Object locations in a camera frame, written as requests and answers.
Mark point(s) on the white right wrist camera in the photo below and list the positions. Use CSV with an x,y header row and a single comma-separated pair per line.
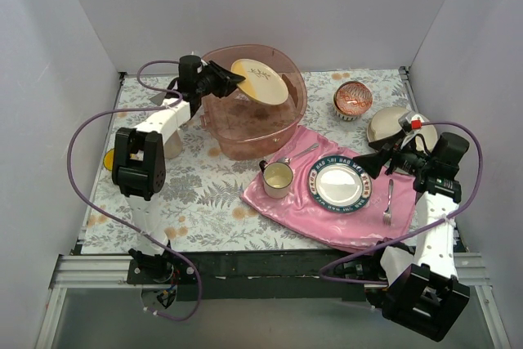
x,y
411,124

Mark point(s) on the metal spatula wooden handle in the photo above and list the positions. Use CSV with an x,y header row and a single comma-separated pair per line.
x,y
158,99

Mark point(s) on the beige cup purple interior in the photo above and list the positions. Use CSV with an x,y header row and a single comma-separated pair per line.
x,y
173,146

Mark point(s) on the cream enamel mug black rim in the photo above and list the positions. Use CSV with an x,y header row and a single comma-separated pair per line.
x,y
277,178

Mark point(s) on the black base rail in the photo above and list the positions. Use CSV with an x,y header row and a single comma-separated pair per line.
x,y
246,275

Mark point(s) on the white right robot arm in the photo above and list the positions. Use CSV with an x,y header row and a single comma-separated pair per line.
x,y
424,294

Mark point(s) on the pink satin cloth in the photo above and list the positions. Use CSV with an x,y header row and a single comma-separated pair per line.
x,y
345,231

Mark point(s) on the pink translucent plastic bin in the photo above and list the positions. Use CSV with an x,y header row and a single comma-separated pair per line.
x,y
246,129

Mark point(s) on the silver fork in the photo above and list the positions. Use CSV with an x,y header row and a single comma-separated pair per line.
x,y
387,213

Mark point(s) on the yellow enamel mug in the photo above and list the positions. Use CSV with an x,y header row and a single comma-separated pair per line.
x,y
108,160

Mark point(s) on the silver spoon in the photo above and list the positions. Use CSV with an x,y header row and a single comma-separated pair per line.
x,y
288,160

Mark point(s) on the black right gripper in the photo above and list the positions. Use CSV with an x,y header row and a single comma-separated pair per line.
x,y
391,158

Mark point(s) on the cream divided plate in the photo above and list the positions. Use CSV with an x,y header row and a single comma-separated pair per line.
x,y
385,124

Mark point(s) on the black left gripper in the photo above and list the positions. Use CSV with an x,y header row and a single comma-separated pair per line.
x,y
215,79

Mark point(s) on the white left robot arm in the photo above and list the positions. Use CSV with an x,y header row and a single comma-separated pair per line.
x,y
140,153

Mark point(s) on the cream and yellow floral plate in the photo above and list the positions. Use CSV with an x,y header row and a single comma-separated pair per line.
x,y
261,83

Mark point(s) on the green rimmed white plate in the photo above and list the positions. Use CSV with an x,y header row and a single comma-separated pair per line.
x,y
338,184

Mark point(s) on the red patterned bowl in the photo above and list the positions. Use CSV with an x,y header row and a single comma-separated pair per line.
x,y
353,90

